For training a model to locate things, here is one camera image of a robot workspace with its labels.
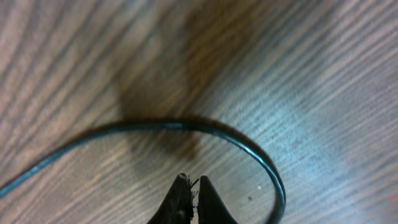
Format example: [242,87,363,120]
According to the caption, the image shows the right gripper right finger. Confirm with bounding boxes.
[197,175,237,224]

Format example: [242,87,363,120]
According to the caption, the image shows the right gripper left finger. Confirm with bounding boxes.
[147,173,195,224]

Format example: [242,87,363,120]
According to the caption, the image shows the black cable silver plug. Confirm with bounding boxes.
[1,118,287,224]

